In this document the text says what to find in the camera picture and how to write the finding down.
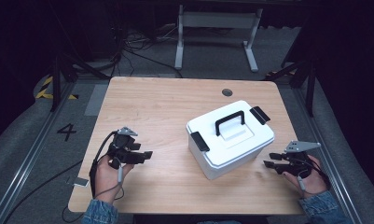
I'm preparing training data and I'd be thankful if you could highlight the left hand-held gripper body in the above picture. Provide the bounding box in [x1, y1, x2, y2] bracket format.
[107, 126, 145, 171]

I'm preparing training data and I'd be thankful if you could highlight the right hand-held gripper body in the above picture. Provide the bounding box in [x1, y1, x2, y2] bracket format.
[280, 140, 322, 180]

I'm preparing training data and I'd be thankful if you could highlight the white lidded storage box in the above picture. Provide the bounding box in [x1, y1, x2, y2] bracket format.
[186, 100, 276, 170]

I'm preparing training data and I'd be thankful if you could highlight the person's right hand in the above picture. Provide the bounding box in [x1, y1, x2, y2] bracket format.
[282, 154, 329, 199]

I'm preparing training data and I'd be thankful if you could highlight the person's left hand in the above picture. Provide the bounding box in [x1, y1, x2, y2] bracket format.
[94, 154, 135, 203]

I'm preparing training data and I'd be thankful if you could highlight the black tripod stand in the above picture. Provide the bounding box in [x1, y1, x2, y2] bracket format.
[49, 50, 112, 113]
[264, 57, 317, 119]

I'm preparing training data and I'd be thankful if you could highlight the yellow black floor tape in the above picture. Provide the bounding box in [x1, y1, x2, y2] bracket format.
[35, 76, 80, 101]

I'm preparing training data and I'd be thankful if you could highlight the grey right gripper cable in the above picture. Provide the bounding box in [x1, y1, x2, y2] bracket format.
[296, 175, 308, 192]

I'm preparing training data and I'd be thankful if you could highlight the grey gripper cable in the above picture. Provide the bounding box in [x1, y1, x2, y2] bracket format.
[94, 157, 125, 200]
[296, 175, 308, 192]

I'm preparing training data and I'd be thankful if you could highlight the grey left gripper cable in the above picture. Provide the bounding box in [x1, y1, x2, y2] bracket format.
[94, 157, 125, 200]

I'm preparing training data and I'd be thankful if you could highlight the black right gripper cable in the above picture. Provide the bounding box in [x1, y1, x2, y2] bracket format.
[295, 157, 332, 190]

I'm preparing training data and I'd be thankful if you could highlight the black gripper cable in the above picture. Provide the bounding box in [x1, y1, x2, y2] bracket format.
[295, 157, 332, 190]
[89, 130, 118, 199]

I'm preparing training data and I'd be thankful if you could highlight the aluminium floor rail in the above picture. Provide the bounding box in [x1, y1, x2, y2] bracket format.
[293, 88, 365, 224]
[0, 81, 78, 224]

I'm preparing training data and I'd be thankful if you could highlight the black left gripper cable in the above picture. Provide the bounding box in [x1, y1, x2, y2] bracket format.
[89, 130, 118, 199]

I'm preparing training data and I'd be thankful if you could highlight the black floor cable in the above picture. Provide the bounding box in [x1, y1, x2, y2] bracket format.
[1, 160, 84, 224]

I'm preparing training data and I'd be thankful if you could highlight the tangle of black cables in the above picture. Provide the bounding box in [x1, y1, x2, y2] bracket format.
[111, 24, 184, 79]

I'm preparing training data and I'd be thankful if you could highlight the white metal desk frame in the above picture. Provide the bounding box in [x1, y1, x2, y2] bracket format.
[173, 4, 264, 74]

